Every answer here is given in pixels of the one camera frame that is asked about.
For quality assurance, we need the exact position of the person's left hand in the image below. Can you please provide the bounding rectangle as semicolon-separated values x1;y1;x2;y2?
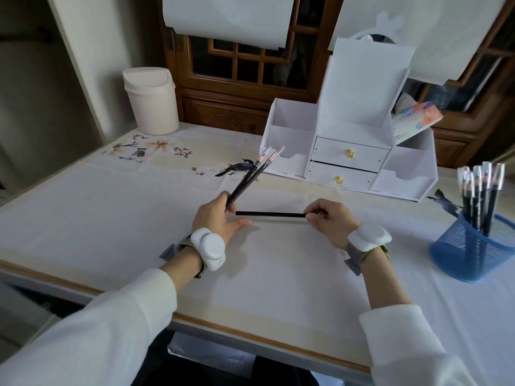
191;191;253;247

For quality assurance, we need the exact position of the person's right hand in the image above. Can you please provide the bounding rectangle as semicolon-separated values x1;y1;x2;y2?
304;198;361;251

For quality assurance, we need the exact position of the blue mesh pencil cup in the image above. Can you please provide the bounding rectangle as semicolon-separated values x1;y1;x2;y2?
428;212;515;283

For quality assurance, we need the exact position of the bunch of black pencils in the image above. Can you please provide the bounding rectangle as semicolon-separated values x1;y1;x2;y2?
457;161;507;237

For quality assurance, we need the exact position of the person's right forearm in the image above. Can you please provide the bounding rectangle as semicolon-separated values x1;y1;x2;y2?
357;253;480;386

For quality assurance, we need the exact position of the person's left forearm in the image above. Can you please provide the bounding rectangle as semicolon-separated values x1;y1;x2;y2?
0;253;204;386

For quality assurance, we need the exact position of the person's left leg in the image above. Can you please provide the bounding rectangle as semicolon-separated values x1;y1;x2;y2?
141;329;190;386

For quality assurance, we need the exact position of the person's leg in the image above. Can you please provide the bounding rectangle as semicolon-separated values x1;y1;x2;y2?
141;329;190;386
253;355;319;386

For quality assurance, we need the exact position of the person's right leg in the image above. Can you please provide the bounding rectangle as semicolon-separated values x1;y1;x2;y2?
253;355;319;386

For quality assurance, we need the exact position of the white cloth covered table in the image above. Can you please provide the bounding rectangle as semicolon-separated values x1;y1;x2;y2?
0;121;515;386

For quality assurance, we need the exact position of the brown wooden lattice cabinet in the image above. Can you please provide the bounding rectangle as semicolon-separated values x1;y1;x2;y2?
154;0;515;168

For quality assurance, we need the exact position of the white swing lid bin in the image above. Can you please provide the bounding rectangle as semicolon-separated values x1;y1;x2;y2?
122;67;180;136

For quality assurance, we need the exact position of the colourful tissue packet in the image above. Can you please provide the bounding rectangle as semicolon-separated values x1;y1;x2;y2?
392;94;444;144

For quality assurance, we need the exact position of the white desk organizer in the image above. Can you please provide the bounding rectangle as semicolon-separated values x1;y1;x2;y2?
259;38;439;203

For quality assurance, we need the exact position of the white paper sheet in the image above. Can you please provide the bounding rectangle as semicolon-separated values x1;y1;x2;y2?
328;0;510;86
161;0;297;51

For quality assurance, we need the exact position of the white round eared mirror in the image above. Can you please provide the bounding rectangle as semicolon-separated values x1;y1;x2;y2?
349;11;406;45

